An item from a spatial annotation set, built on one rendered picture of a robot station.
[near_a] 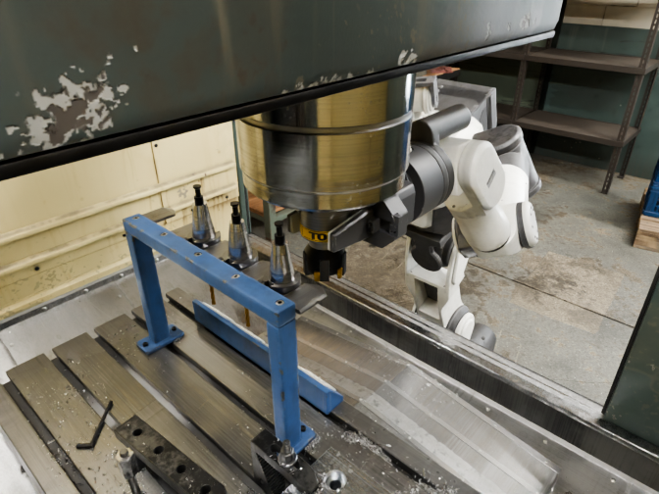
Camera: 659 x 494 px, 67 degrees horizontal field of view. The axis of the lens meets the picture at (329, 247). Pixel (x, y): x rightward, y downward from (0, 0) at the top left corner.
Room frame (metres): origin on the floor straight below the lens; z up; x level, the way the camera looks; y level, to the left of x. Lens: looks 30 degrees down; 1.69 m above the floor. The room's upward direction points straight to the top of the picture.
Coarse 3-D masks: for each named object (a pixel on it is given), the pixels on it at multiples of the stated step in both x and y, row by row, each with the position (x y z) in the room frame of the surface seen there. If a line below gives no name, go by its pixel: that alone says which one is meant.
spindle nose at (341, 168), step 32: (352, 96) 0.38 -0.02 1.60; (384, 96) 0.39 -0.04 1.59; (256, 128) 0.39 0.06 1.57; (288, 128) 0.38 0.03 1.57; (320, 128) 0.37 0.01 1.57; (352, 128) 0.38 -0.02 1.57; (384, 128) 0.39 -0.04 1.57; (256, 160) 0.40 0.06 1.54; (288, 160) 0.38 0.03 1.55; (320, 160) 0.37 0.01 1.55; (352, 160) 0.38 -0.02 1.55; (384, 160) 0.39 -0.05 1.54; (256, 192) 0.40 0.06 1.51; (288, 192) 0.38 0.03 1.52; (320, 192) 0.37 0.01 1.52; (352, 192) 0.38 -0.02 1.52; (384, 192) 0.40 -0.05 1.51
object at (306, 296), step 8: (296, 288) 0.67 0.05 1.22; (304, 288) 0.67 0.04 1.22; (312, 288) 0.67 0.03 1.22; (320, 288) 0.68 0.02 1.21; (288, 296) 0.65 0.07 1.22; (296, 296) 0.65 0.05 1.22; (304, 296) 0.65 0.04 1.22; (312, 296) 0.65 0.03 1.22; (320, 296) 0.65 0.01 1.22; (296, 304) 0.63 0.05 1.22; (304, 304) 0.63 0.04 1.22; (312, 304) 0.63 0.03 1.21; (296, 312) 0.62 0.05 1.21
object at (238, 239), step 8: (232, 224) 0.76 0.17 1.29; (240, 224) 0.76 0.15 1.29; (232, 232) 0.76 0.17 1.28; (240, 232) 0.76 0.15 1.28; (232, 240) 0.75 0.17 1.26; (240, 240) 0.75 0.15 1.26; (248, 240) 0.77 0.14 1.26; (232, 248) 0.75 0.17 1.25; (240, 248) 0.75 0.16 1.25; (248, 248) 0.76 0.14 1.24; (232, 256) 0.75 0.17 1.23; (240, 256) 0.75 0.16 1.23; (248, 256) 0.76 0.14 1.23
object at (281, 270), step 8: (272, 248) 0.69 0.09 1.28; (280, 248) 0.68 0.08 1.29; (288, 248) 0.69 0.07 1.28; (272, 256) 0.69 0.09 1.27; (280, 256) 0.68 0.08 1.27; (288, 256) 0.69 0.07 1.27; (272, 264) 0.68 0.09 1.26; (280, 264) 0.68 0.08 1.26; (288, 264) 0.68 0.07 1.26; (272, 272) 0.68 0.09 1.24; (280, 272) 0.68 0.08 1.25; (288, 272) 0.68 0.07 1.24; (272, 280) 0.68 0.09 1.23; (280, 280) 0.67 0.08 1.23; (288, 280) 0.68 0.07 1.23
